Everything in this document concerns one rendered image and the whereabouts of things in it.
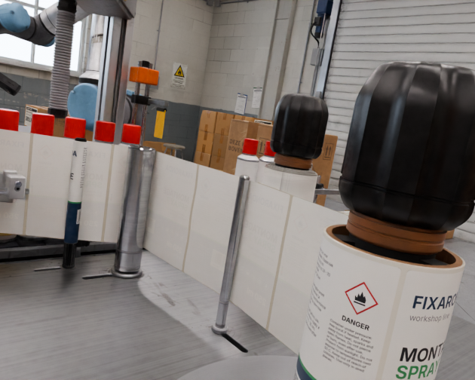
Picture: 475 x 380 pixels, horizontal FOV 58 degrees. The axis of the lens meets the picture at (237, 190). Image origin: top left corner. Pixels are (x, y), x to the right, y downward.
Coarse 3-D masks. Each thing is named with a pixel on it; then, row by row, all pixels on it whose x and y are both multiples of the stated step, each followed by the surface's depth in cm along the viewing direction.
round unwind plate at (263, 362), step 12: (228, 360) 43; (240, 360) 43; (252, 360) 44; (264, 360) 44; (276, 360) 44; (288, 360) 45; (192, 372) 40; (204, 372) 40; (216, 372) 41; (228, 372) 41; (240, 372) 41; (252, 372) 42; (264, 372) 42; (276, 372) 42; (288, 372) 43
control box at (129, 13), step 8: (80, 0) 75; (88, 0) 74; (96, 0) 73; (104, 0) 72; (112, 0) 71; (120, 0) 73; (128, 0) 78; (136, 0) 86; (88, 8) 82; (96, 8) 81; (104, 8) 79; (112, 8) 78; (120, 8) 77; (128, 8) 79; (120, 16) 84; (128, 16) 84
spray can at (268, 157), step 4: (268, 144) 101; (268, 148) 102; (264, 152) 103; (268, 152) 102; (272, 152) 101; (276, 152) 102; (264, 156) 103; (268, 156) 102; (272, 156) 102; (260, 160) 102; (264, 160) 101; (268, 160) 101; (272, 160) 101; (260, 164) 102; (264, 164) 101; (260, 168) 102; (264, 168) 101; (260, 172) 102; (256, 176) 103; (260, 176) 102; (256, 180) 103; (260, 180) 102
